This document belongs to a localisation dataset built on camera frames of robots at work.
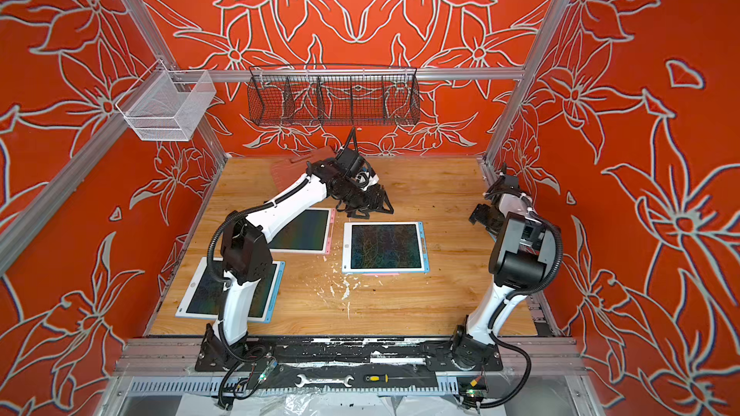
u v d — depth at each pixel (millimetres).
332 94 1005
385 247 924
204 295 834
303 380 697
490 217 872
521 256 508
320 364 726
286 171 1116
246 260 519
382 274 878
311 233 969
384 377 697
